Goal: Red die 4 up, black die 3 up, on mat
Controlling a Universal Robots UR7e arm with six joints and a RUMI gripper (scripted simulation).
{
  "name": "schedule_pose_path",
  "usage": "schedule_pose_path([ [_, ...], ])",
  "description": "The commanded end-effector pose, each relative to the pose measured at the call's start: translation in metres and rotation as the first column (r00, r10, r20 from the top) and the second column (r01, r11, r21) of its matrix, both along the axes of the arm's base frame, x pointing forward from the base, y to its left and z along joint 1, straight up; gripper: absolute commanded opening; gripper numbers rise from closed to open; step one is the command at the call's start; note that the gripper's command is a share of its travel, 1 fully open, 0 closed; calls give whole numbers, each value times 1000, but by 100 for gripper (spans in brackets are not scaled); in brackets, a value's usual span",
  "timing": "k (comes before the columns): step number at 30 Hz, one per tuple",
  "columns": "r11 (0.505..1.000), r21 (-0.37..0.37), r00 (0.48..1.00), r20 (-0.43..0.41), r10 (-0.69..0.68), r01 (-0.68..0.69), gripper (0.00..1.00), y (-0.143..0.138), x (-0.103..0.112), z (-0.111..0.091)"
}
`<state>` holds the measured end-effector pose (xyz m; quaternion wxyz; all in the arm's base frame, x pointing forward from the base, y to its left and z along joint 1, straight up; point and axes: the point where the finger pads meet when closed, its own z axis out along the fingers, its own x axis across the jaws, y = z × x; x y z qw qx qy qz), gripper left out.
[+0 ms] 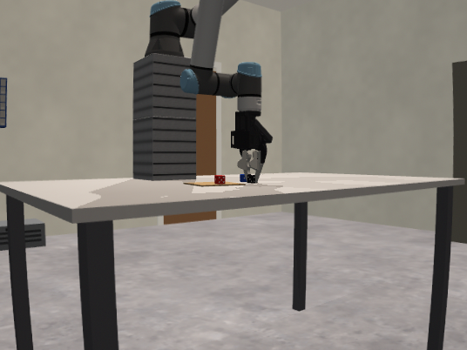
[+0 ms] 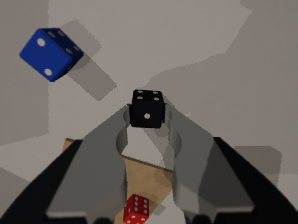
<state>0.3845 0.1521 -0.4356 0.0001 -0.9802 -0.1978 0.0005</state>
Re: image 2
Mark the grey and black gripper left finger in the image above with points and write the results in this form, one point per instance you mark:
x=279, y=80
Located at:
x=85, y=182

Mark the black die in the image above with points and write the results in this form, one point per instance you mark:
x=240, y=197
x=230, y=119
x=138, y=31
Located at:
x=147, y=109

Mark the red die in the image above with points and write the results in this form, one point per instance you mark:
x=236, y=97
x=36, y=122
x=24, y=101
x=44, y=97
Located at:
x=136, y=210

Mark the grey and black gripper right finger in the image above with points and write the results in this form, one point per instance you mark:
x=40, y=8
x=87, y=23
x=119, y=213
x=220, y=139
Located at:
x=211, y=178

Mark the blue die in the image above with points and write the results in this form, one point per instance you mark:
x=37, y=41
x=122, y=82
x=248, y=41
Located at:
x=50, y=52

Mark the tan flat mat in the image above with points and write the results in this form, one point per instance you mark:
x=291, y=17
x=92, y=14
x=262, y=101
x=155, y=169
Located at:
x=146, y=180

